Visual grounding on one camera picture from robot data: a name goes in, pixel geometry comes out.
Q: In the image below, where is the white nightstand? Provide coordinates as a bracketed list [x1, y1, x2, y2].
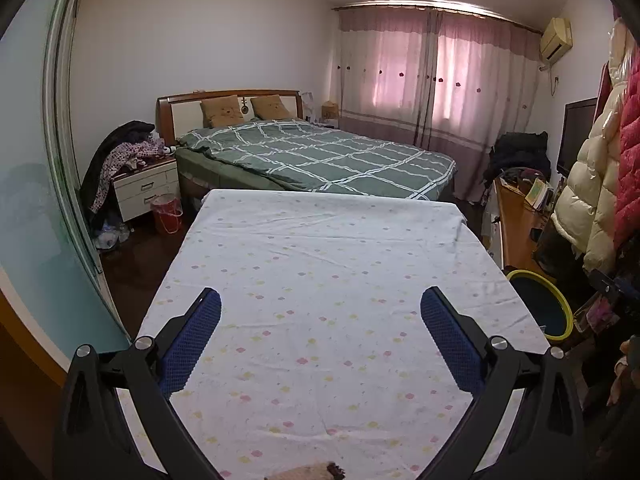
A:
[113, 157, 180, 222]

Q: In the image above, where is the black bag on desk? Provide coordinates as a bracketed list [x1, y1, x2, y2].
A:
[483, 131, 551, 188]

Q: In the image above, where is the glass sliding wardrobe door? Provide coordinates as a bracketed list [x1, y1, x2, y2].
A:
[1, 0, 128, 368]

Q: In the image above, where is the green plaid bed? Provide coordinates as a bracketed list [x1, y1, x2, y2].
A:
[176, 119, 456, 200]

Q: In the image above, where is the black television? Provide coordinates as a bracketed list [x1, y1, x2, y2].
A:
[556, 98, 597, 177]

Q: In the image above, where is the left brown pillow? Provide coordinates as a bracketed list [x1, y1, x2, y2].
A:
[200, 94, 245, 128]

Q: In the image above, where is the wooden headboard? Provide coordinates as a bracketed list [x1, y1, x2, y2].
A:
[155, 89, 304, 145]

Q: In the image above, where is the clothes pile on nightstand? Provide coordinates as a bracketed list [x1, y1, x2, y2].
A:
[79, 120, 166, 221]

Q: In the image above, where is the right brown pillow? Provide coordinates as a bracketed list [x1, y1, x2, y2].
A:
[250, 94, 294, 120]

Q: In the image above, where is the cream puffer jacket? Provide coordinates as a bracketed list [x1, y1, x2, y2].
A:
[551, 18, 636, 273]

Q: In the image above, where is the picture frame on desk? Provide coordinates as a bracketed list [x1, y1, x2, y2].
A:
[525, 178, 549, 210]

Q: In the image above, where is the red waste basket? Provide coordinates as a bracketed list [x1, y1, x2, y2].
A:
[151, 193, 183, 235]

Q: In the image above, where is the red puffer jacket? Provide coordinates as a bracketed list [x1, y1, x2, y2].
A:
[598, 46, 639, 250]

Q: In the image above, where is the beige air conditioner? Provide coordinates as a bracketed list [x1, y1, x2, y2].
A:
[539, 18, 573, 66]

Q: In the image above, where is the yellow rim trash bin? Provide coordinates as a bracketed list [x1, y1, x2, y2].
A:
[506, 270, 574, 342]

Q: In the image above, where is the pink white curtain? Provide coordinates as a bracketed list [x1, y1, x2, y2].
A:
[332, 6, 540, 202]

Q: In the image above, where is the brown pillow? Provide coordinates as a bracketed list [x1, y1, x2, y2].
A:
[250, 94, 294, 120]
[200, 94, 245, 128]

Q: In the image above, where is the white floral table cloth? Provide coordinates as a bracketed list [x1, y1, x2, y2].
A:
[139, 190, 548, 479]

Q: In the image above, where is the wooden desk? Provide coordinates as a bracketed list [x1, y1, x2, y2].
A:
[494, 179, 555, 283]

